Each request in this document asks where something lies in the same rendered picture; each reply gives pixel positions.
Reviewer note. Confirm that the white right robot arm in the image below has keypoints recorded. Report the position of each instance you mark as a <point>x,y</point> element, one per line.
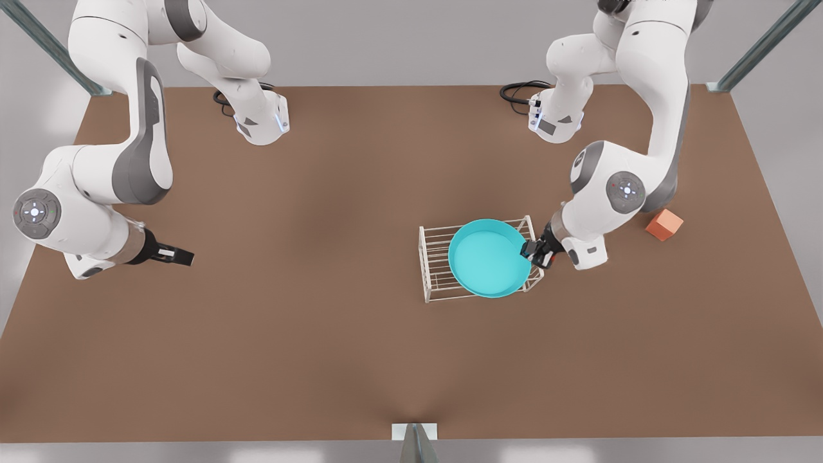
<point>96,167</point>

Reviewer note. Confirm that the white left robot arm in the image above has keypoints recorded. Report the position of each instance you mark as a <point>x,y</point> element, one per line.
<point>649,71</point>

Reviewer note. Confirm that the teal round plate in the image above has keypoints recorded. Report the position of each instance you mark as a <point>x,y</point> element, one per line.
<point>487,259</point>

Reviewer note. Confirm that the orange cube block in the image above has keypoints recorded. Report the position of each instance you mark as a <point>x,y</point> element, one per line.
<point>664,225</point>

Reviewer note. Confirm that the silver frame post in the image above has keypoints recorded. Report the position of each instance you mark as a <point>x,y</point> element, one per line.
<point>51,46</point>
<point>415,444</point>
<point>759,46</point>

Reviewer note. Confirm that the red button switch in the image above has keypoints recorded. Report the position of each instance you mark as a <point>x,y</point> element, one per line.
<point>536,252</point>

